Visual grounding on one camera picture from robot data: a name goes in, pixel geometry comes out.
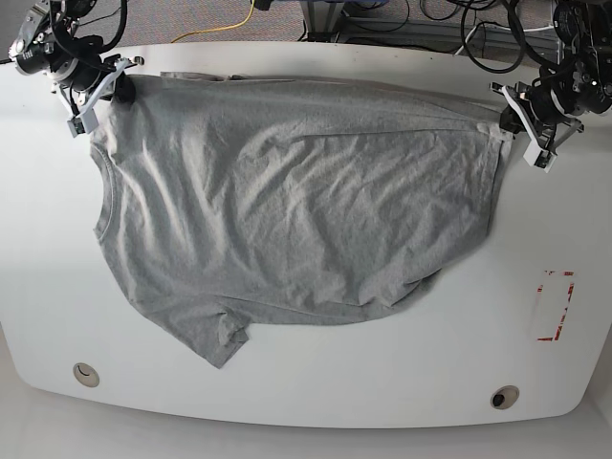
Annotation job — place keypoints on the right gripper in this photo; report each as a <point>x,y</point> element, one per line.
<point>81,88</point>

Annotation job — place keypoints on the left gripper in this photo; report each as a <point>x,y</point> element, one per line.
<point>534,112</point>

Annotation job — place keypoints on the grey t-shirt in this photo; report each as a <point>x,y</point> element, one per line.
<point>290,202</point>

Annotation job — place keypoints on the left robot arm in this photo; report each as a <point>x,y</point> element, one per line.
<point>578,83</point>

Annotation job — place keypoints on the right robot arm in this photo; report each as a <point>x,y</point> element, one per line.
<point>48,38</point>

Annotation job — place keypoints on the red tape rectangle marking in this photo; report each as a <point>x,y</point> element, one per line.
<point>553,298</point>

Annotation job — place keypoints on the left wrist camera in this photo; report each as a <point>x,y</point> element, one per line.
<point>538,157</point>

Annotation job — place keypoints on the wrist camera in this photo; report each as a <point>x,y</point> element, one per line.
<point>82,124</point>
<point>538,157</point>

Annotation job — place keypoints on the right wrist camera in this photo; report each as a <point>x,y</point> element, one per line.
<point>82,124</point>

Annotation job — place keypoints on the right table cable grommet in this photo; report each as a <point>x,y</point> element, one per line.
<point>504,397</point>

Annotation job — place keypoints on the table cable grommet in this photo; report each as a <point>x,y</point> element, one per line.
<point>86,375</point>
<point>504,397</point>

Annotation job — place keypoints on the left table cable grommet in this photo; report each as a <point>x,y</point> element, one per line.
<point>86,375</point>

